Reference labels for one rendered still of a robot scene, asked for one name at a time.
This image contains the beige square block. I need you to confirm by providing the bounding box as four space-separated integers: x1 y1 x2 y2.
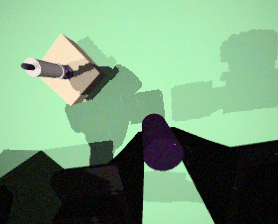
39 34 106 106

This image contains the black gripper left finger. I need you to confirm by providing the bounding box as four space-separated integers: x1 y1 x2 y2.
50 131 144 224

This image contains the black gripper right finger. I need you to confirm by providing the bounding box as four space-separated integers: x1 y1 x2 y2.
170 127 278 224

